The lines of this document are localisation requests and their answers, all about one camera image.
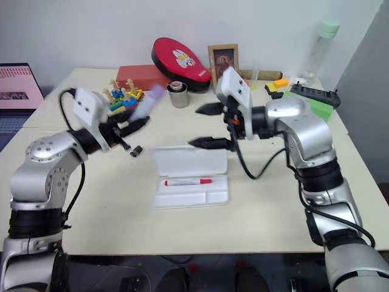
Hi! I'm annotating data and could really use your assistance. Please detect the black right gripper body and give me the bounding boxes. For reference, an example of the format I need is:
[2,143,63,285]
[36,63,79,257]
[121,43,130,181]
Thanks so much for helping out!
[221,96,247,151]

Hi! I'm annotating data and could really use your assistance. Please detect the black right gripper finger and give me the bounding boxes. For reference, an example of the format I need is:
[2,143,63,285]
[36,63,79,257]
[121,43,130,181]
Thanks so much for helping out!
[195,102,227,116]
[187,136,236,151]

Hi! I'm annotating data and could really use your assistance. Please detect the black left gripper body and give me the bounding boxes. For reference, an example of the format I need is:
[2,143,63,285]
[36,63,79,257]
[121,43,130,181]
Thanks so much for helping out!
[98,120,131,151]

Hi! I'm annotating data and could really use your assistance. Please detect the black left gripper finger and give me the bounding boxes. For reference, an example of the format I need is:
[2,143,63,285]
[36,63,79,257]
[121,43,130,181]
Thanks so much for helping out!
[108,111,132,123]
[120,116,151,135]

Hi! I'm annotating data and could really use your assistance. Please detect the purple and white marker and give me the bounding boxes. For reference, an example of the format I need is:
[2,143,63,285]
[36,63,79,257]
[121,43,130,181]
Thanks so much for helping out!
[129,83,167,122]

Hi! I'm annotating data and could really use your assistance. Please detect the white plastic pencil case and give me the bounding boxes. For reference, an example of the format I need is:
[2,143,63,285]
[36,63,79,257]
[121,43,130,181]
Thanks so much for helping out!
[151,145,230,210]

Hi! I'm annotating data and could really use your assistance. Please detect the red and white marker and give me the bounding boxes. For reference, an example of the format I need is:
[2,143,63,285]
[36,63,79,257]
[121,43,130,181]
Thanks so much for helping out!
[164,178,213,187]

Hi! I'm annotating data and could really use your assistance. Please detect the colourful wooden peg toy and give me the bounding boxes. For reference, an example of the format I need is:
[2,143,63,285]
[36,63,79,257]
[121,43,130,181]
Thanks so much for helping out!
[102,78,145,115]

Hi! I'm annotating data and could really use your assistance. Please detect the silver metal cup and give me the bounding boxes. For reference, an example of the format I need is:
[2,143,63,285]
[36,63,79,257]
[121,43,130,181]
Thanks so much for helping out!
[167,83,191,109]

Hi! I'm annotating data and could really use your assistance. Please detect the small pink and green pieces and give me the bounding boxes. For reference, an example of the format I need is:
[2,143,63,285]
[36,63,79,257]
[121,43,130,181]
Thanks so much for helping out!
[243,77,259,92]

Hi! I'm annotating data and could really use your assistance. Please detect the red rectangular box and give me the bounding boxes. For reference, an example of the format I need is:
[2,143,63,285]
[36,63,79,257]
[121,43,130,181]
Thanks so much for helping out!
[116,64,171,91]

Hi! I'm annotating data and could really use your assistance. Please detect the orange and yellow block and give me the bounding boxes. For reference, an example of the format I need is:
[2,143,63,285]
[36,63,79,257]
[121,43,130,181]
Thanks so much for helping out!
[264,78,289,94]

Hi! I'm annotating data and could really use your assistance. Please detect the red and black oval pad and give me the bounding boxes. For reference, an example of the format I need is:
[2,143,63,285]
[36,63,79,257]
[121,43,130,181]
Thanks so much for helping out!
[151,36,212,93]

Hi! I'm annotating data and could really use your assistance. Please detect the black ribbed device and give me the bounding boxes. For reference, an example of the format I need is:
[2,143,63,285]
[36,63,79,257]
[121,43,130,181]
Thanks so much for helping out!
[289,84,342,108]

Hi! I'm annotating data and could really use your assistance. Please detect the green box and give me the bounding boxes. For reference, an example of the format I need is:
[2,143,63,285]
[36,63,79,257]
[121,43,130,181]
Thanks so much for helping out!
[284,91,334,124]

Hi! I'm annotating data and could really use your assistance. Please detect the open laptop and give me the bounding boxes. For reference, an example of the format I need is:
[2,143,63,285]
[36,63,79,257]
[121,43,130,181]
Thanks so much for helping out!
[0,63,45,153]

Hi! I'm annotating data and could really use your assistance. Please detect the clear bottle with green cap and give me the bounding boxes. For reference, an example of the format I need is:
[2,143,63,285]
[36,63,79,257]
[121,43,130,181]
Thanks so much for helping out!
[303,19,340,82]

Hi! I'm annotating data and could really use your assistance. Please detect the dark rounded shape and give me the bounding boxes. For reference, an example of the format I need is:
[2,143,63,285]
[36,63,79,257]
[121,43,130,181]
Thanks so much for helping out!
[157,267,190,292]

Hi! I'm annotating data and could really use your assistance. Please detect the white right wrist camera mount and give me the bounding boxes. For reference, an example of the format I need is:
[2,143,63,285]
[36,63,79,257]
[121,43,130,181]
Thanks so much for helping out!
[215,66,254,141]

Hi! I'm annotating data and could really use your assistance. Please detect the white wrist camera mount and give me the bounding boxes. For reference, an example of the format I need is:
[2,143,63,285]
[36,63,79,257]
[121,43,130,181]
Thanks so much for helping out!
[74,87,112,153]
[215,66,254,141]

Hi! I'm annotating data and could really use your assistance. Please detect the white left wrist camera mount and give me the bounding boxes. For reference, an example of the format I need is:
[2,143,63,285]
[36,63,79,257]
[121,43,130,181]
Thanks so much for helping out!
[74,87,112,153]

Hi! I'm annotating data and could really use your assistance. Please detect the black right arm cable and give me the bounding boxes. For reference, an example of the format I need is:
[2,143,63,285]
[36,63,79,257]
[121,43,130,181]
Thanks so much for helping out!
[232,121,289,180]

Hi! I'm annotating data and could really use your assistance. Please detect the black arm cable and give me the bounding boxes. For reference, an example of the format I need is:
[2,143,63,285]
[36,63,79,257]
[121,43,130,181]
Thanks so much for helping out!
[232,121,289,180]
[58,88,88,232]

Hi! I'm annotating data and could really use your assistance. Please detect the wooden picture frame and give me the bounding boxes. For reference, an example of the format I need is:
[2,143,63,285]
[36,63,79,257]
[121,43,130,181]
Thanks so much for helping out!
[207,44,241,92]

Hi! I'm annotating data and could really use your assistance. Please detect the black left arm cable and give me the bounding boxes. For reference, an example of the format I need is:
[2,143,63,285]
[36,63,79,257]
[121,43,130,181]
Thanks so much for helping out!
[58,88,88,232]

